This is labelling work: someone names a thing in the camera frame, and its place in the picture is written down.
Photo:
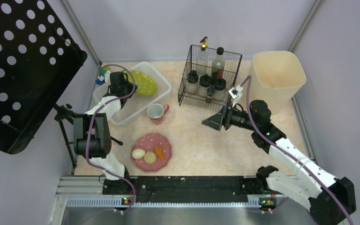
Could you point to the small pepper jar black lid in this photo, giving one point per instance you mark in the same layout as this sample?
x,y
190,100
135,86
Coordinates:
x,y
210,92

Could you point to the glass shaker black lid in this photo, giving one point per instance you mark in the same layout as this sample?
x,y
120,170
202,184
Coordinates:
x,y
192,82
204,83
219,85

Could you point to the white plastic basket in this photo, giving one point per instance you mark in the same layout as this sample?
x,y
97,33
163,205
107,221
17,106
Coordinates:
x,y
138,104

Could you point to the beige round bun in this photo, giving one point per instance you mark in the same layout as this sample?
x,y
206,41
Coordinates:
x,y
150,157

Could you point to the black wire basket rack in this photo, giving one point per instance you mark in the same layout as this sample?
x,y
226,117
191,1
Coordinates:
x,y
232,65

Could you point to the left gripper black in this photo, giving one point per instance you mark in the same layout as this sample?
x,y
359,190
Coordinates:
x,y
117,80

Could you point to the black perforated metal panel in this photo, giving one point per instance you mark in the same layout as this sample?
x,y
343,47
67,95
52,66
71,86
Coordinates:
x,y
38,60

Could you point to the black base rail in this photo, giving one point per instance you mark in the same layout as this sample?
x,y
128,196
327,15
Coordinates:
x,y
186,189

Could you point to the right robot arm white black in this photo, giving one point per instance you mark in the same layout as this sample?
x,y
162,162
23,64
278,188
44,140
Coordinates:
x,y
328,199

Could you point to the orange fried chicken piece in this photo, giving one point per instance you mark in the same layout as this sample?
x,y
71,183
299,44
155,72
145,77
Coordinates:
x,y
158,150

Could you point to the colourful toy blocks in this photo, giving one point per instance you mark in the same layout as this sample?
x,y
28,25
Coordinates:
x,y
103,75

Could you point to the pink polka dot plate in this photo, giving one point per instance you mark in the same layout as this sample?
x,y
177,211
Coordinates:
x,y
148,142

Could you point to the green polka dot plate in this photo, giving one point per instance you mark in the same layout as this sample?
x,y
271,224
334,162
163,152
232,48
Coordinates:
x,y
146,86

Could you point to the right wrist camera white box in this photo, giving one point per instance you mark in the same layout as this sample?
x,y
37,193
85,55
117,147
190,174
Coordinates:
x,y
235,93

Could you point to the white egg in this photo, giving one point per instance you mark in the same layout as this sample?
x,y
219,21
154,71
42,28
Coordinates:
x,y
138,153

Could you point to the beige plastic bin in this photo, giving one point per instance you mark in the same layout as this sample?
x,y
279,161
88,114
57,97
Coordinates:
x,y
276,78

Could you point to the pink mug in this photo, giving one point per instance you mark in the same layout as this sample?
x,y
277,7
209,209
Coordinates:
x,y
156,112

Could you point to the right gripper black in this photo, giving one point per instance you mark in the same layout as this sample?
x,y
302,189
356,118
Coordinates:
x,y
225,116

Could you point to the dark sauce bottle black cap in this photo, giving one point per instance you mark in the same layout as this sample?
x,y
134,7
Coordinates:
x,y
218,64

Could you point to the glass oil bottle gold spout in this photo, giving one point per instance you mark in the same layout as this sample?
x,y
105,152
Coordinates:
x,y
202,58

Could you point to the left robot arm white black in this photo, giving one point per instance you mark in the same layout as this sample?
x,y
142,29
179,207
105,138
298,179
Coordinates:
x,y
92,137

